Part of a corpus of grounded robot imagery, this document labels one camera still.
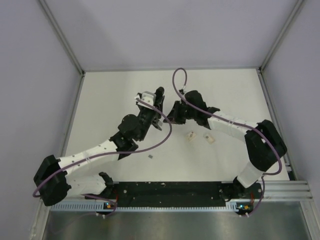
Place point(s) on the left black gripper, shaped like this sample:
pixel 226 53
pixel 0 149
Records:
pixel 155 109

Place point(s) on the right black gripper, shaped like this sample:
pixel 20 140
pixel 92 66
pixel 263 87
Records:
pixel 180 111

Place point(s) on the black stapler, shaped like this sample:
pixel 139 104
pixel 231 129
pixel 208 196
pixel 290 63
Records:
pixel 157 123

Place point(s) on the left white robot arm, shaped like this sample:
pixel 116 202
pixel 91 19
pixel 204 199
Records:
pixel 82 173

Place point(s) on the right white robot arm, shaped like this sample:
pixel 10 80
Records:
pixel 264 145

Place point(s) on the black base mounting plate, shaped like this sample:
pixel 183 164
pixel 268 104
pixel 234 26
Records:
pixel 179 193

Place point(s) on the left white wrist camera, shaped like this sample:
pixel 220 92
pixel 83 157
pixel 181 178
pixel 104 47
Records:
pixel 145 99

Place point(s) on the grey slotted cable duct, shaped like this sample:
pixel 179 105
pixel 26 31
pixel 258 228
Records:
pixel 100 206

